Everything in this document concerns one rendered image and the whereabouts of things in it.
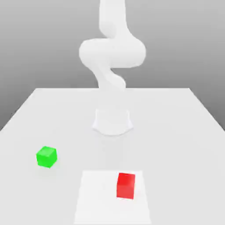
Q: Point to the small red cube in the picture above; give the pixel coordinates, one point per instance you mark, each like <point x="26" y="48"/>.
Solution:
<point x="125" y="186"/>

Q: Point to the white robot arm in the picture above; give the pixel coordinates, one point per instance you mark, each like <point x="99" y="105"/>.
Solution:
<point x="112" y="52"/>

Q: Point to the small green cube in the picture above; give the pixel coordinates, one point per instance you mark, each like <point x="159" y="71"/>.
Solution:
<point x="46" y="157"/>

